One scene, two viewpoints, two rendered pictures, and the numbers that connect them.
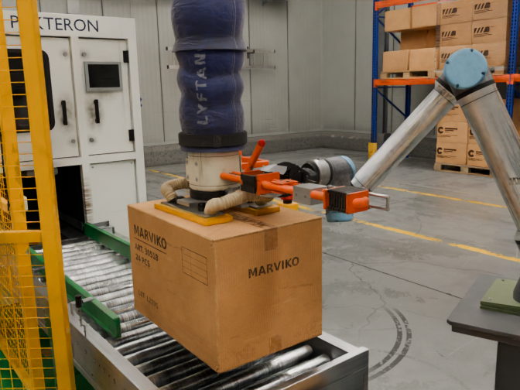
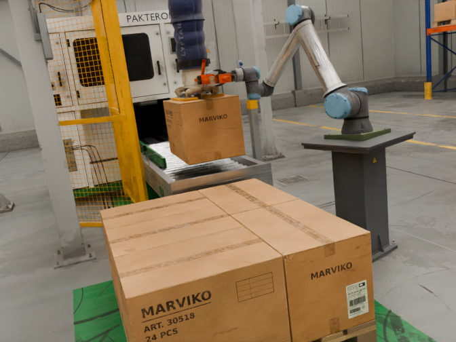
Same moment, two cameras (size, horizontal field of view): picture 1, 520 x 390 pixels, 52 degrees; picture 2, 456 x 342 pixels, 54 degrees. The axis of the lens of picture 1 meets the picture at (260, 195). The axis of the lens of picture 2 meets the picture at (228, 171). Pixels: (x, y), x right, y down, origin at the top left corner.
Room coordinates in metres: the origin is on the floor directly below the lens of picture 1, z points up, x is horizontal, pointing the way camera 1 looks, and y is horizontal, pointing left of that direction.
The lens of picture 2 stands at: (-1.22, -1.04, 1.25)
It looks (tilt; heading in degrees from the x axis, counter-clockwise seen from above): 13 degrees down; 19
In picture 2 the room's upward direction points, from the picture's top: 7 degrees counter-clockwise
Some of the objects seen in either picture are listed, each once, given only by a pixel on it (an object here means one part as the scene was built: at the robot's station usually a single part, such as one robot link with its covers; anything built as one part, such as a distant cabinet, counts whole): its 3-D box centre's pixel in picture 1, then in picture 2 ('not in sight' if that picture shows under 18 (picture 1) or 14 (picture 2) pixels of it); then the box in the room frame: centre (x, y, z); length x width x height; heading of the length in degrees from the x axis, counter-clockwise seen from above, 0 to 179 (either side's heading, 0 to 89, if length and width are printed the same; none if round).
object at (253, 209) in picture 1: (237, 199); (210, 93); (1.82, 0.08, 1.10); 0.34 x 0.10 x 0.05; 38
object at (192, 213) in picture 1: (191, 206); (184, 96); (1.71, 0.23, 1.10); 0.34 x 0.10 x 0.05; 38
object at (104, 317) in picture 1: (45, 275); (143, 150); (2.51, 1.07, 0.60); 1.60 x 0.10 x 0.09; 37
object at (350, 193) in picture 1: (345, 200); (222, 78); (1.29, -0.21, 1.21); 0.08 x 0.07 x 0.05; 38
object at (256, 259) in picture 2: not in sight; (215, 256); (0.75, -0.24, 0.34); 1.20 x 1.00 x 0.40; 37
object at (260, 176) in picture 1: (260, 181); (205, 79); (1.57, 0.00, 1.21); 0.10 x 0.08 x 0.06; 128
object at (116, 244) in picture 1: (145, 254); not in sight; (2.83, 0.65, 0.60); 1.60 x 0.10 x 0.09; 37
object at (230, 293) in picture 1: (220, 266); (201, 126); (1.76, 0.14, 0.88); 0.60 x 0.40 x 0.40; 36
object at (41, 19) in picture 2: not in sight; (45, 36); (1.50, 1.11, 1.62); 0.20 x 0.05 x 0.30; 37
